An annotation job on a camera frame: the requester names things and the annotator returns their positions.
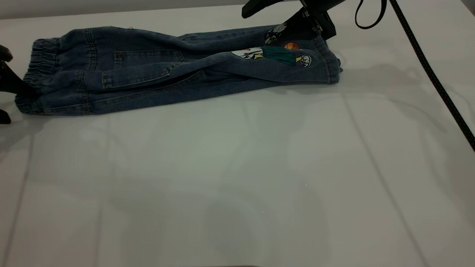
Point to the blue denim pants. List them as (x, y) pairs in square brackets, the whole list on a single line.
[(167, 70)]

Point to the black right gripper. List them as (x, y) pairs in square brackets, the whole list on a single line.
[(326, 11)]

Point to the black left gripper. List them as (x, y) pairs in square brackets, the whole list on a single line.
[(4, 52)]

